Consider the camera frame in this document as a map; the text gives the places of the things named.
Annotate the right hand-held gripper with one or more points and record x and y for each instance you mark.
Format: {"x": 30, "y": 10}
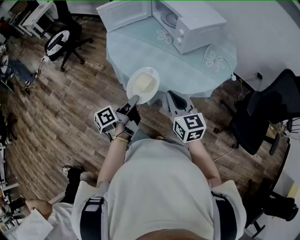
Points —
{"x": 189, "y": 127}

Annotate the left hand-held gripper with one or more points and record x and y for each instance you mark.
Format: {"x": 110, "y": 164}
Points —
{"x": 105, "y": 118}

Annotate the white round plate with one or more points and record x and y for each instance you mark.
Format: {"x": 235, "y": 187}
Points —
{"x": 132, "y": 91}

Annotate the white microwave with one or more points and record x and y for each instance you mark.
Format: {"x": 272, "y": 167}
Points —
{"x": 201, "y": 21}

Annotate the person's right forearm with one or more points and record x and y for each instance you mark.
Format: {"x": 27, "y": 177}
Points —
{"x": 204, "y": 161}

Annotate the person's left forearm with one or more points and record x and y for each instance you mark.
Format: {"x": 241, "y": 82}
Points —
{"x": 110, "y": 159}

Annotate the person's left hand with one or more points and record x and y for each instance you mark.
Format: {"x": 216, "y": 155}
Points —
{"x": 120, "y": 130}

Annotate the round glass table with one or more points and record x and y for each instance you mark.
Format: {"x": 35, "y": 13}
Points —
{"x": 140, "y": 54}

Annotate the black mesh office chair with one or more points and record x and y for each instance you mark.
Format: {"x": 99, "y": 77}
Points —
{"x": 262, "y": 110}
{"x": 279, "y": 206}

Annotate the person's white shirt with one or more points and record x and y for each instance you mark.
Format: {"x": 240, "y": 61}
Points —
{"x": 159, "y": 187}

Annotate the office chair with patterned cushion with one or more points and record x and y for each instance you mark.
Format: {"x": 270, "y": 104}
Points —
{"x": 57, "y": 45}

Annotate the black wall charger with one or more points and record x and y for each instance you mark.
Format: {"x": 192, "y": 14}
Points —
{"x": 259, "y": 75}

